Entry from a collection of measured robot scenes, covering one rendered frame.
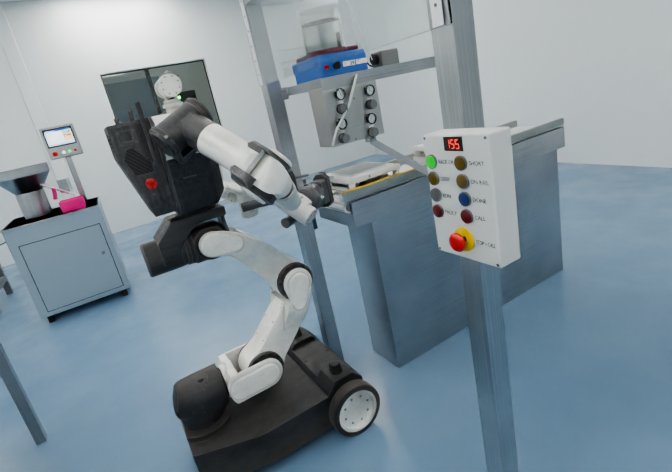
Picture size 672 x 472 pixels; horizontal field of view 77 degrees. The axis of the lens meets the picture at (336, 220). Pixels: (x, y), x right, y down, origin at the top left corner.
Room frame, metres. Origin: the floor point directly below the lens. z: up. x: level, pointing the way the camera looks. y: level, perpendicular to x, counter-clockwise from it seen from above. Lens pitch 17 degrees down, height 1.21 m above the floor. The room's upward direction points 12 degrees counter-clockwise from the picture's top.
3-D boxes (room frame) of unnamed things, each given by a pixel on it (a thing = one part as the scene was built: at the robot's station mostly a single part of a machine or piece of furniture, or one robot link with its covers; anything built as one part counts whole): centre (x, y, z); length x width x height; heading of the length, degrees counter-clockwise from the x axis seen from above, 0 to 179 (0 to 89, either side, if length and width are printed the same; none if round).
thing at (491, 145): (0.81, -0.28, 0.95); 0.17 x 0.06 x 0.26; 27
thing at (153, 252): (1.37, 0.51, 0.84); 0.28 x 0.13 x 0.18; 117
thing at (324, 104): (1.55, -0.12, 1.12); 0.22 x 0.11 x 0.20; 117
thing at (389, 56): (1.73, -0.31, 1.28); 0.10 x 0.07 x 0.06; 117
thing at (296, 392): (1.42, 0.41, 0.19); 0.64 x 0.52 x 0.33; 117
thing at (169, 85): (1.40, 0.42, 1.31); 0.10 x 0.07 x 0.09; 27
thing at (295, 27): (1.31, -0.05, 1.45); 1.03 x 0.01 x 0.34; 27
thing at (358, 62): (1.64, -0.10, 1.30); 0.21 x 0.20 x 0.09; 27
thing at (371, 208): (1.93, -0.58, 0.76); 1.30 x 0.29 x 0.10; 117
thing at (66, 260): (3.29, 2.12, 0.38); 0.63 x 0.57 x 0.76; 116
